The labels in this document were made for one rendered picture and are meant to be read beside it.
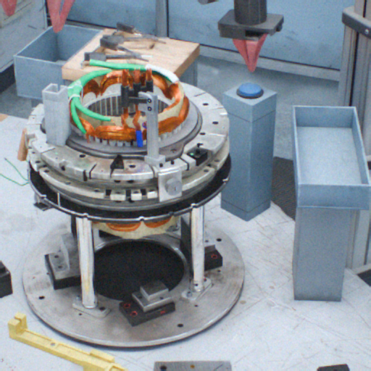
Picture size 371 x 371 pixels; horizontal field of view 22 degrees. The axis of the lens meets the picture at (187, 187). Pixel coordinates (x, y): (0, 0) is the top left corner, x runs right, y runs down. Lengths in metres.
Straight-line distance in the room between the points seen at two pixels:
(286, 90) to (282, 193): 0.81
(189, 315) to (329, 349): 0.23
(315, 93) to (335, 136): 2.38
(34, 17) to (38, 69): 2.35
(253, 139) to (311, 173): 0.24
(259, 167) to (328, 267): 0.28
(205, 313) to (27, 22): 2.69
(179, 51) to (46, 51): 0.28
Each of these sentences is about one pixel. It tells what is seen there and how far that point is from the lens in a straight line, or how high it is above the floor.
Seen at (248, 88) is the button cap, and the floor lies 1.04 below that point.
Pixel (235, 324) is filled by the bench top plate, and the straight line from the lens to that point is 1.59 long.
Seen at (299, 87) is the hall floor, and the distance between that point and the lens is 4.05.
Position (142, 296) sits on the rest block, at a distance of 1.57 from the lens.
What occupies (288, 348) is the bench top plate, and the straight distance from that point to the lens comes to 1.55.
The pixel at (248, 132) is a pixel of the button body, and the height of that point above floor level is 0.97.
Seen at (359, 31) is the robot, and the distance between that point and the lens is 1.69.
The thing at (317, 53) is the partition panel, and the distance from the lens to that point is 3.89.
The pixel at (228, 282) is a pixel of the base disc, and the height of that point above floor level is 0.80.
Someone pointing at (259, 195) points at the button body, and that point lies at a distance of 1.82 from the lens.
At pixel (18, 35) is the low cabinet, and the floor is 0.20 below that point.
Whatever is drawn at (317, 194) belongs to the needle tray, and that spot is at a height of 1.05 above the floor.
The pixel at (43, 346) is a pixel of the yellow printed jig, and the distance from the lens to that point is 1.55.
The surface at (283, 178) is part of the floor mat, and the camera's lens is 3.39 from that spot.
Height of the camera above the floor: 1.83
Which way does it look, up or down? 33 degrees down
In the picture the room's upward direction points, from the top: straight up
